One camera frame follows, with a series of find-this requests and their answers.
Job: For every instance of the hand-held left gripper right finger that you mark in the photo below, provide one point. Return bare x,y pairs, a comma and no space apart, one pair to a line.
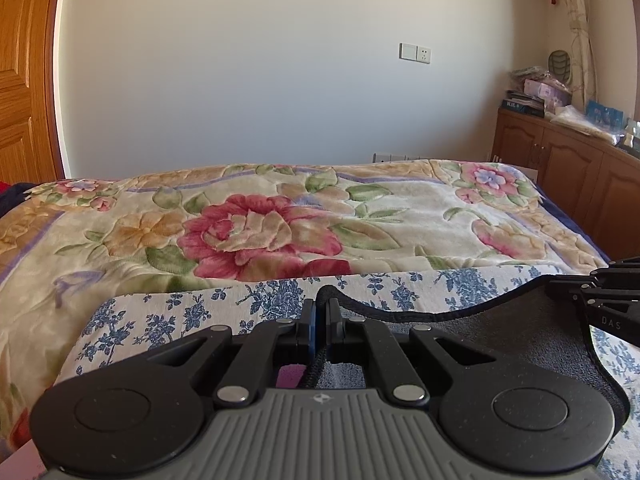
331,327

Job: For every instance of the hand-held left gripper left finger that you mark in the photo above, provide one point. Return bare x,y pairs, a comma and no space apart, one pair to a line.
311,331

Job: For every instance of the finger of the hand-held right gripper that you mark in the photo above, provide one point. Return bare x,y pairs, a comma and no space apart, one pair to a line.
615,267
565,288

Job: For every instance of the dark grey towel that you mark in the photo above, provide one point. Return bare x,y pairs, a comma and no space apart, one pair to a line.
525,330

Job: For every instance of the pink cloth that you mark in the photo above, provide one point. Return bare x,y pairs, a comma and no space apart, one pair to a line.
291,377

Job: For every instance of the dark blue mattress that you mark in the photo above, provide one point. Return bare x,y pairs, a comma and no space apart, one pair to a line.
570,220

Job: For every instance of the wooden cabinet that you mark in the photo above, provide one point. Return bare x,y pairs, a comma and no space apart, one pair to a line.
570,170

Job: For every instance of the floral plush blanket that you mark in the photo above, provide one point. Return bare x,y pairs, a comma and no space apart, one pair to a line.
240,230

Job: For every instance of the clear plastic bag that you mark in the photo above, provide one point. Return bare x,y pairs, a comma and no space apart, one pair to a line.
580,121

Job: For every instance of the light blue box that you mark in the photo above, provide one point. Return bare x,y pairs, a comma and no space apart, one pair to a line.
605,114

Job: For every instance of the dark blue book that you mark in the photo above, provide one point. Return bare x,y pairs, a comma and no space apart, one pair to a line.
522,105

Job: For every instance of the pink box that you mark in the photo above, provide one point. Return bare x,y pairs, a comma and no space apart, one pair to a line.
545,91

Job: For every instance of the grey ribbed fan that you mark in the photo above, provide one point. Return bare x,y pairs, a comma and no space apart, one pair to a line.
561,66

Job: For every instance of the patterned beige curtain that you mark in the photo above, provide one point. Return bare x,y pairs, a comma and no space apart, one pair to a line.
580,20

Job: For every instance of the wooden door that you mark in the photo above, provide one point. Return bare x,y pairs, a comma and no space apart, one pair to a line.
25,70

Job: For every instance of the white wall switch socket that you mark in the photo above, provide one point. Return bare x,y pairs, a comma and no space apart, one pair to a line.
415,53

